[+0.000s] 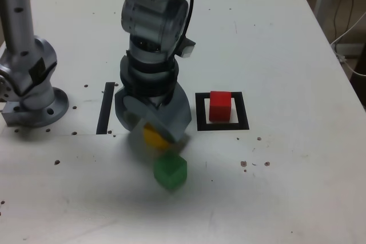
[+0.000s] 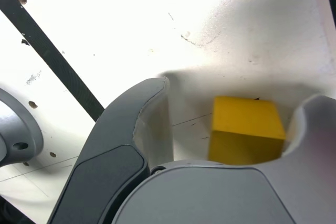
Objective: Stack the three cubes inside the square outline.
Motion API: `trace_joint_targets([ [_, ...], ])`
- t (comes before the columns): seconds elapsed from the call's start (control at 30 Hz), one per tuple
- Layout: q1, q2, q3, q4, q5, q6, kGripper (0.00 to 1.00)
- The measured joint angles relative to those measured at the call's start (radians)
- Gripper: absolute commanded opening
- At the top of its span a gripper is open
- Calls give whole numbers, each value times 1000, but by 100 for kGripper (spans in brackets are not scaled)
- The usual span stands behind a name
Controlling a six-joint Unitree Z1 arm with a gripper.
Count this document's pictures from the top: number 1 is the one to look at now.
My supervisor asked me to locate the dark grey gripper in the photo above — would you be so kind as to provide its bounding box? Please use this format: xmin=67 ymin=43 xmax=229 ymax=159
xmin=114 ymin=82 xmax=193 ymax=159

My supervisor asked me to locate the black tape strip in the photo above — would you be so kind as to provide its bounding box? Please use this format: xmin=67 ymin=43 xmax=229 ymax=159
xmin=96 ymin=82 xmax=116 ymax=135

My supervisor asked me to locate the black tape square outline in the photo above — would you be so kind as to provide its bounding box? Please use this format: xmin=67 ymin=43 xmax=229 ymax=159
xmin=195 ymin=91 xmax=250 ymax=131

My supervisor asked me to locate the small grey wrist camera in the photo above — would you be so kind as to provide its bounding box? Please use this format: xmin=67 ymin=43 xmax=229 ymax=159
xmin=178 ymin=37 xmax=197 ymax=59

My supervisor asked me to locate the white cable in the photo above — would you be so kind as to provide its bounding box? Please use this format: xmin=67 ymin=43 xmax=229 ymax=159
xmin=330 ymin=11 xmax=366 ymax=47

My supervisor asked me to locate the yellow cube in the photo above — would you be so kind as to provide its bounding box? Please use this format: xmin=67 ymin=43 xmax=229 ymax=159
xmin=142 ymin=123 xmax=172 ymax=150

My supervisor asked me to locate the green cube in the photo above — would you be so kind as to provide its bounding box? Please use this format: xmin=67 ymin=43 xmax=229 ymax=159
xmin=153 ymin=152 xmax=188 ymax=193

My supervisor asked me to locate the red cube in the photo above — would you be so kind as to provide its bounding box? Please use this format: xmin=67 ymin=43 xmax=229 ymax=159
xmin=208 ymin=90 xmax=232 ymax=122

